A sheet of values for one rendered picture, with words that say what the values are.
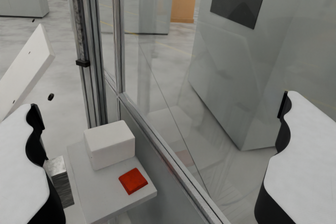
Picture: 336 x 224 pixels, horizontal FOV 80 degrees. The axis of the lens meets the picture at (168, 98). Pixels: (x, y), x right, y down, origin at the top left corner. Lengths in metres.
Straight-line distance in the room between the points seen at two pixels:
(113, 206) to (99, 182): 0.11
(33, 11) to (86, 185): 7.11
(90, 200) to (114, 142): 0.20
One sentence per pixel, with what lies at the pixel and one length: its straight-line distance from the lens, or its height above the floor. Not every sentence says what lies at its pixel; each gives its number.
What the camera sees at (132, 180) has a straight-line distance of 0.79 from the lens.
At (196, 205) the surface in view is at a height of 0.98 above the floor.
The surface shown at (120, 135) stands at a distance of 0.81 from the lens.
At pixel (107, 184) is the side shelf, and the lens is 0.81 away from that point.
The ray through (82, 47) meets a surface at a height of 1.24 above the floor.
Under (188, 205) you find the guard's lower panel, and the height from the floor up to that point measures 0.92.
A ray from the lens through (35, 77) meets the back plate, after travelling 0.47.
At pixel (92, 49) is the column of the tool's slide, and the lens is 0.86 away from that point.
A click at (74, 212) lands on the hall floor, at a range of 1.80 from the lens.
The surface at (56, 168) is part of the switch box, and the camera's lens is 0.93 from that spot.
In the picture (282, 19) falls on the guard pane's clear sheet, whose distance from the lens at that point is 0.34.
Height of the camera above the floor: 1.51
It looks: 31 degrees down
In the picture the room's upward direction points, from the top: 6 degrees clockwise
